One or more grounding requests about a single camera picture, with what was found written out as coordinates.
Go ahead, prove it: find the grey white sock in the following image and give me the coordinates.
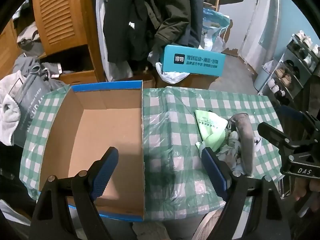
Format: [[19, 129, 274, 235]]
[[225, 124, 242, 145]]

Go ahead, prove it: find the blue-rimmed cardboard box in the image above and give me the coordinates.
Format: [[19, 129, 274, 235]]
[[39, 80, 146, 222]]

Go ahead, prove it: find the light blue bin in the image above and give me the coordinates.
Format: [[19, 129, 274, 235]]
[[253, 62, 270, 93]]

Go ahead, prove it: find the grey printed tote bag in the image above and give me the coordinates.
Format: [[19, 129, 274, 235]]
[[12, 72, 59, 146]]

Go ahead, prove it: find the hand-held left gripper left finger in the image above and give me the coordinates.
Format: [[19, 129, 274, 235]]
[[30, 146, 120, 240]]

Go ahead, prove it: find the white door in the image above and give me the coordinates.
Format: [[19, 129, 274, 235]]
[[239, 0, 278, 66]]

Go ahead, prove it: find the long grey sock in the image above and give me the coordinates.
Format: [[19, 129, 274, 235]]
[[229, 113, 256, 177]]

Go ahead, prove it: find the olive green jacket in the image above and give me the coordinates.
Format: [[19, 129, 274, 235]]
[[144, 0, 193, 55]]

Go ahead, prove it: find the person's right hand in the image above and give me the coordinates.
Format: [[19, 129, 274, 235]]
[[292, 179, 320, 202]]

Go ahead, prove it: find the black hanging jacket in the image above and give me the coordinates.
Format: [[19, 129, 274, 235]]
[[104, 0, 157, 64]]

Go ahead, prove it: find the grey garment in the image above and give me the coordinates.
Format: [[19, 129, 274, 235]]
[[15, 21, 45, 58]]

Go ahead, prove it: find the white plastic bag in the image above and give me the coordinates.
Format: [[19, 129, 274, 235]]
[[155, 61, 191, 85]]

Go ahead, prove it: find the grey shoe rack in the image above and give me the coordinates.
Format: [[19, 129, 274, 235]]
[[257, 34, 320, 105]]

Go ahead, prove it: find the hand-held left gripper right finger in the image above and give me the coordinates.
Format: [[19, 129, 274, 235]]
[[201, 146, 292, 240]]

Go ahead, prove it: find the wooden louvred wardrobe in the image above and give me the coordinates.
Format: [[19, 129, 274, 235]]
[[0, 0, 103, 84]]

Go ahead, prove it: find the large brown cardboard box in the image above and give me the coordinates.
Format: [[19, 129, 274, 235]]
[[156, 72, 221, 90]]

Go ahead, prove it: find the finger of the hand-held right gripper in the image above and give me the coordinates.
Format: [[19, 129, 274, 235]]
[[276, 104, 320, 140], [257, 121, 320, 156]]

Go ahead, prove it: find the white hanging garment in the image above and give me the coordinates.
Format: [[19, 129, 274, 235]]
[[96, 0, 114, 82]]

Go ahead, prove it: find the labelled brown cardboard box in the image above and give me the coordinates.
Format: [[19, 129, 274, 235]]
[[117, 74, 156, 83]]

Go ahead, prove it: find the light green plastic bag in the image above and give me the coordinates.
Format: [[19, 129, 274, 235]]
[[194, 109, 228, 151]]

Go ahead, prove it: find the grey hoodie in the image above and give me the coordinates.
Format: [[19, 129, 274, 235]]
[[12, 56, 63, 81]]

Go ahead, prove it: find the green white checked tablecloth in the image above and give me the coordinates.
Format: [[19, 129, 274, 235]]
[[19, 84, 284, 223]]

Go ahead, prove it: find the blue transparent plastic bag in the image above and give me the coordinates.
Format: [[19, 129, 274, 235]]
[[202, 7, 231, 51]]

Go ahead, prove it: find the teal shoe box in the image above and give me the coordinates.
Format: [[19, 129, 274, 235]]
[[161, 44, 226, 77]]

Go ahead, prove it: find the white towel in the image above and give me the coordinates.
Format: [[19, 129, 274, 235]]
[[0, 71, 23, 146]]

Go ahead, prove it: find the dark blue hanging garment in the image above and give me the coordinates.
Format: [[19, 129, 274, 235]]
[[185, 0, 206, 48]]

